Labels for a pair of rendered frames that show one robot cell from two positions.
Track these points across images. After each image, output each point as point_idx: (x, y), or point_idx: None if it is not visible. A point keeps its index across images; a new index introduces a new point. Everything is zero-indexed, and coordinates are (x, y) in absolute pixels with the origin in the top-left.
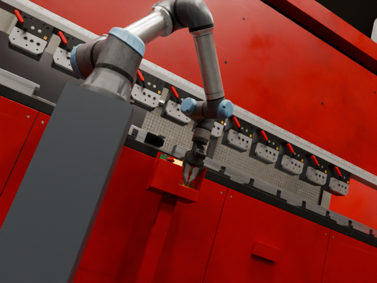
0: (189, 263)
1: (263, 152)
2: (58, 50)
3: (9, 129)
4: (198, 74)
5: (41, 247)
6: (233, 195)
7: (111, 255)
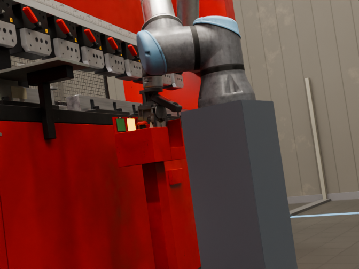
0: (145, 222)
1: (133, 69)
2: None
3: None
4: None
5: (282, 255)
6: None
7: (103, 255)
